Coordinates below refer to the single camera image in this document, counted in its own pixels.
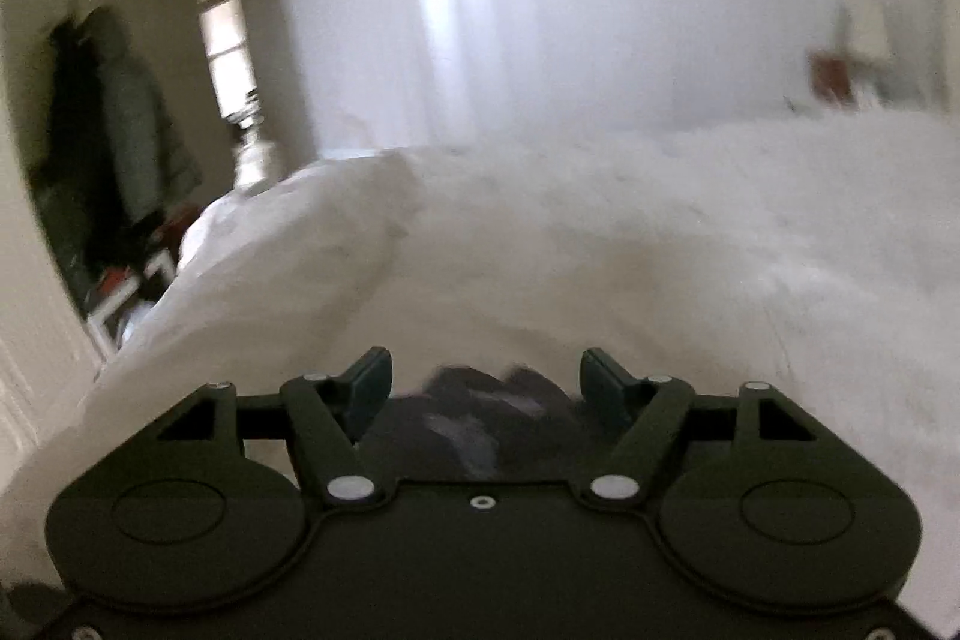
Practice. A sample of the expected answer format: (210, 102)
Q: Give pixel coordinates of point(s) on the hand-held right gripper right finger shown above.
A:
(600, 385)

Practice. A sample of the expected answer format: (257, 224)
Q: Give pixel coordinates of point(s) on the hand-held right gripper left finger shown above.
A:
(371, 385)

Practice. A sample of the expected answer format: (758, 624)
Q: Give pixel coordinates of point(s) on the purple patterned hoodie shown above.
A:
(480, 422)

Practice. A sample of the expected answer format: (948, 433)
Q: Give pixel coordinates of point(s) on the white bed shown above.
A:
(562, 235)

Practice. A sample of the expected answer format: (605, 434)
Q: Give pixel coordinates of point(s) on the white low shelf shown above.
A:
(124, 302)

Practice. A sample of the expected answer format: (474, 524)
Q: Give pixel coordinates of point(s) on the grey green hanging coat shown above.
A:
(142, 123)

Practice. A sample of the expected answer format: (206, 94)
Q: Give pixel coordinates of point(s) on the bright window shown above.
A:
(229, 48)

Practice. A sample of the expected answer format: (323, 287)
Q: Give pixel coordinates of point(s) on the dark hanging coat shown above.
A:
(71, 145)

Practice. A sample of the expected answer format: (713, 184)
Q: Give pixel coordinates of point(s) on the reddish brown box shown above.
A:
(829, 74)

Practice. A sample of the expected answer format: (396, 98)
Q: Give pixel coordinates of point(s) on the white table lamp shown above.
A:
(866, 33)

